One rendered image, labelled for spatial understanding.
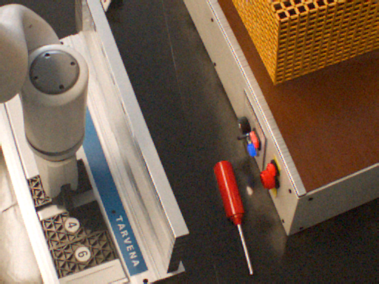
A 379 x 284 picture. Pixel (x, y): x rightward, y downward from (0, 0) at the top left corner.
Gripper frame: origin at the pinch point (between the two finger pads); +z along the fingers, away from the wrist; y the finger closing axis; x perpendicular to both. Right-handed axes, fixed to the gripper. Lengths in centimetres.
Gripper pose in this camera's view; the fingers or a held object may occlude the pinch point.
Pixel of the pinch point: (55, 180)
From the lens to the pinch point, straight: 117.7
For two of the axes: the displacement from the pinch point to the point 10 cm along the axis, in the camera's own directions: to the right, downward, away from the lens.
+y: 3.5, 8.6, -3.7
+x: 9.2, -2.6, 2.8
